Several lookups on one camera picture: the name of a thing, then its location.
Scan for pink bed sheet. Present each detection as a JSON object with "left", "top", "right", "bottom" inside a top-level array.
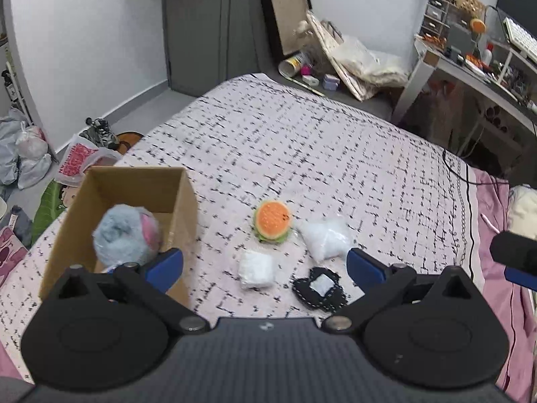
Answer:
[{"left": 471, "top": 168, "right": 536, "bottom": 402}]

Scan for brown wooden board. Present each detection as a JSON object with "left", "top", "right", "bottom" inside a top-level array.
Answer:
[{"left": 265, "top": 0, "right": 311, "bottom": 56}]

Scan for black white sneakers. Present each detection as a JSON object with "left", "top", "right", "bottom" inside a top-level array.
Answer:
[{"left": 80, "top": 118, "right": 119, "bottom": 150}]

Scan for black cable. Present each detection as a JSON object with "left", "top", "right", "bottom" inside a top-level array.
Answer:
[{"left": 441, "top": 108, "right": 511, "bottom": 188}]

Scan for white desk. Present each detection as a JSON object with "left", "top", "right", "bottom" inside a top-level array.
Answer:
[{"left": 390, "top": 37, "right": 536, "bottom": 154}]

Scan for small purple box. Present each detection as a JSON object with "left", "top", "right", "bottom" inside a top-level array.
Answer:
[{"left": 322, "top": 74, "right": 340, "bottom": 91}]

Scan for brown cardboard box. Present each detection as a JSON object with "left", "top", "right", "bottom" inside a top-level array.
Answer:
[{"left": 39, "top": 167, "right": 197, "bottom": 299}]

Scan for clear plastic bag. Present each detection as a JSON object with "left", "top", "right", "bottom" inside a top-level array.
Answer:
[{"left": 330, "top": 36, "right": 410, "bottom": 87}]

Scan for white black patterned bedspread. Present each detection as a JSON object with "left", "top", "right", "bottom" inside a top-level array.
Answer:
[{"left": 1, "top": 75, "right": 484, "bottom": 379}]

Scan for red white plastic bag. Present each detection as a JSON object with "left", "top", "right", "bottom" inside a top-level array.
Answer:
[{"left": 55, "top": 135, "right": 123, "bottom": 187}]

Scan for grey mini drawer unit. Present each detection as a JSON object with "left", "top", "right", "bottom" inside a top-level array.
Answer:
[{"left": 419, "top": 0, "right": 467, "bottom": 39}]

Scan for beige patterned tote bag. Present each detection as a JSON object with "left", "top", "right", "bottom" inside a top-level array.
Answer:
[{"left": 306, "top": 11, "right": 409, "bottom": 101}]

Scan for dark grey wardrobe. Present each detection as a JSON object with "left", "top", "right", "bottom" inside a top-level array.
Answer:
[{"left": 163, "top": 0, "right": 274, "bottom": 96}]

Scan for black knitted pouch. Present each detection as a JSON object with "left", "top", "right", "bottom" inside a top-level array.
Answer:
[{"left": 292, "top": 267, "right": 348, "bottom": 313}]

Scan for green cartoon floor mat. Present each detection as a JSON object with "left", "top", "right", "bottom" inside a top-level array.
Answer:
[{"left": 31, "top": 180, "right": 78, "bottom": 245}]

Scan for grey white garbage bags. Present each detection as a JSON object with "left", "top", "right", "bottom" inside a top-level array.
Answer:
[{"left": 0, "top": 107, "right": 52, "bottom": 189}]

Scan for grey pink plush toy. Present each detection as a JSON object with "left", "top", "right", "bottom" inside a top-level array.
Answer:
[{"left": 92, "top": 204, "right": 163, "bottom": 271}]

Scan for large white stuffing bag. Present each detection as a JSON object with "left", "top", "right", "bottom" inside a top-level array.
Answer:
[{"left": 296, "top": 216, "right": 353, "bottom": 263}]

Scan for white keyboard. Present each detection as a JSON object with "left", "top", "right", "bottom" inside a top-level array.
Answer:
[{"left": 503, "top": 17, "right": 537, "bottom": 62}]

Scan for small white stuffing bag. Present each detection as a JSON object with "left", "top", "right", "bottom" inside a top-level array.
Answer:
[{"left": 238, "top": 250, "right": 275, "bottom": 289}]

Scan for white yellow cylinder can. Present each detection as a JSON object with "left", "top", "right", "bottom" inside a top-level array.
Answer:
[{"left": 278, "top": 52, "right": 312, "bottom": 79}]

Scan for orange hamburger plush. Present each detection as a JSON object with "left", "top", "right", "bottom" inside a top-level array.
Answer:
[{"left": 253, "top": 200, "right": 292, "bottom": 243}]

